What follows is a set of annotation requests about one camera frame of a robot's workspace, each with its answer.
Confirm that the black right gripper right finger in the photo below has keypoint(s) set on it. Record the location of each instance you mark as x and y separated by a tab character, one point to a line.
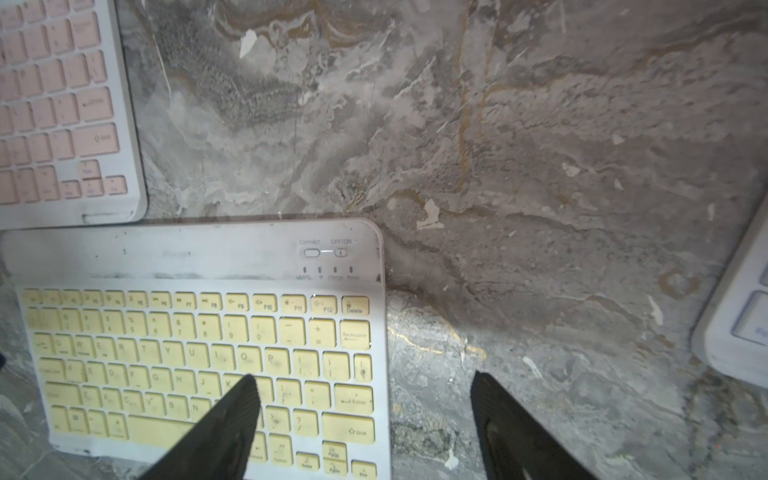
514	445

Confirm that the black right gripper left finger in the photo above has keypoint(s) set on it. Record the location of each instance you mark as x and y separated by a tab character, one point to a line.
218	445

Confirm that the yellow key keyboard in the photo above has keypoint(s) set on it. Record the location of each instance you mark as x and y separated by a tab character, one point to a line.
136	332

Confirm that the white key keyboard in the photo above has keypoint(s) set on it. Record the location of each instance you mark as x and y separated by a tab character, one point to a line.
731	335

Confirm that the pink keyboard middle left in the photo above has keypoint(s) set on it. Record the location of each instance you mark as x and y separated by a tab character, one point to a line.
69	148

